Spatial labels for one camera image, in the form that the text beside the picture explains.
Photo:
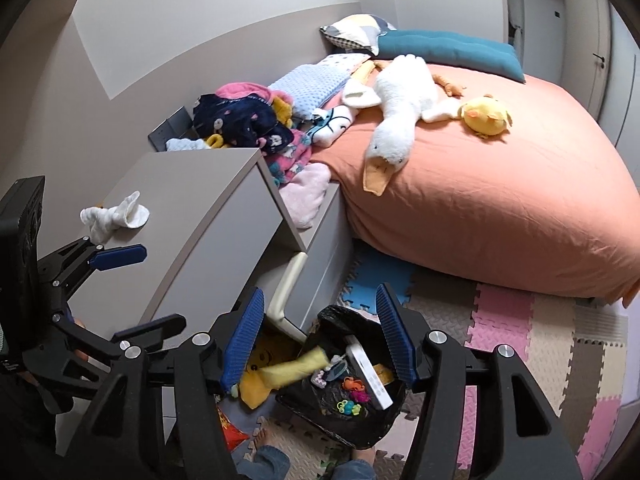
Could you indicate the white goose plush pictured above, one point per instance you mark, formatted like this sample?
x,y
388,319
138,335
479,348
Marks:
x,y
400,110

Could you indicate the teal cushion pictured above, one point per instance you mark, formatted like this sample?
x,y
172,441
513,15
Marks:
x,y
450,47

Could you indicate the person's leg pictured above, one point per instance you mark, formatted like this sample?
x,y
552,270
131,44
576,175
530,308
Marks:
x,y
355,470
272,462

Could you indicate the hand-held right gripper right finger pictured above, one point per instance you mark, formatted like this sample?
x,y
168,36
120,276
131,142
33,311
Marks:
x,y
395,335

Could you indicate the small yellow plush piece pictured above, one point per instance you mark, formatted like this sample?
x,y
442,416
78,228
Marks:
x,y
215,141

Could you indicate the orange bed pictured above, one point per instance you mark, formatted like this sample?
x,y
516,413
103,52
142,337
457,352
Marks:
x,y
500,210

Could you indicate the yellow chick plush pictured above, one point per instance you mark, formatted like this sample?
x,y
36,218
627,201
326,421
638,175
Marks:
x,y
485,115

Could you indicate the pink fleece cloth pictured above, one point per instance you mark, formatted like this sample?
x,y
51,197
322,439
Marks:
x,y
240,91

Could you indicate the light blue blanket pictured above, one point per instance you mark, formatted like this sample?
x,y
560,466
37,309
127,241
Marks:
x,y
310,87

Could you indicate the navy patterned clothing pile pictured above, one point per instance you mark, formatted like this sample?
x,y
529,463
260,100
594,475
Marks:
x,y
235,120

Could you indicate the grey desk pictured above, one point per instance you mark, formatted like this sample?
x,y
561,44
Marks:
x,y
190,195

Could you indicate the long white carton box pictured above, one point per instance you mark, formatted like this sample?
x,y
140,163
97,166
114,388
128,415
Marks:
x,y
370,380

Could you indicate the white door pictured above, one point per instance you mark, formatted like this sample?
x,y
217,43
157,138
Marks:
x,y
580,35

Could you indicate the red packet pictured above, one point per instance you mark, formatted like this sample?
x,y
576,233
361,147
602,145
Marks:
x,y
230,430

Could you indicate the small pale blue cloth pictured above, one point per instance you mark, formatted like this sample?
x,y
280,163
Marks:
x,y
185,145

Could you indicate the patterned pillow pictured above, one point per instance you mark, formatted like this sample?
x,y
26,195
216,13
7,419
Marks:
x,y
355,32

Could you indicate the cream desk leg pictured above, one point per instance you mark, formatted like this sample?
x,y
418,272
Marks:
x,y
285,290

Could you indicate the black wall socket panel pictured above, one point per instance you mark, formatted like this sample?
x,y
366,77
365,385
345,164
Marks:
x,y
170,127

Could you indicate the yellow cloth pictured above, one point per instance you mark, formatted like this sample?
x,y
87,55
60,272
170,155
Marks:
x,y
282,110

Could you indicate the person's left leg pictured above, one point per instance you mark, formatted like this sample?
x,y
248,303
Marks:
x,y
272,462

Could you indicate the small patterned packet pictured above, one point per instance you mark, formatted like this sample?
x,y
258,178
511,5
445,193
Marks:
x,y
320,379

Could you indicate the person's right leg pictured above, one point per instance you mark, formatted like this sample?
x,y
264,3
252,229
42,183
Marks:
x,y
355,470

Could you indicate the orange plastic toy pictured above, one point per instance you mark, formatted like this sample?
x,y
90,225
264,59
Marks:
x,y
356,390

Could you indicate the yellow bear plush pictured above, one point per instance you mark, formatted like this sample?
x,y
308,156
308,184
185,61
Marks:
x,y
260,380

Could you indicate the white dotted cloth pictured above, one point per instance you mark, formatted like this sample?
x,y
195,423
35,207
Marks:
x,y
345,62

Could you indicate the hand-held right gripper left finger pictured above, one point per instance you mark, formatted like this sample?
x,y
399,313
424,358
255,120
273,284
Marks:
x,y
245,340

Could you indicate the pastel foam puzzle floor mats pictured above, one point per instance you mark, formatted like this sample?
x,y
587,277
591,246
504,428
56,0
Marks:
x,y
500,330

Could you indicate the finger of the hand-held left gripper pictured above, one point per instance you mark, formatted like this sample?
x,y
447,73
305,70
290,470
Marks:
x,y
150,330
120,256

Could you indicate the grey drawer cabinet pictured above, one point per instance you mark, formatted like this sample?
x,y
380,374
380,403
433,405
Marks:
x,y
325,260

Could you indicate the pale pink fleece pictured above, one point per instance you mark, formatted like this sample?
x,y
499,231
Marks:
x,y
305,195

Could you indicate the pink patterned blanket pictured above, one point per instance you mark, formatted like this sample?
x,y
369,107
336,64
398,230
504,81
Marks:
x,y
290,160

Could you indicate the black trash bag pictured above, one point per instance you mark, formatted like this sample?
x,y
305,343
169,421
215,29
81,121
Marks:
x,y
345,435

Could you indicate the white printed cloth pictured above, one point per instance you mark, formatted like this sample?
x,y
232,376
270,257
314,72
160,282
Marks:
x,y
335,125

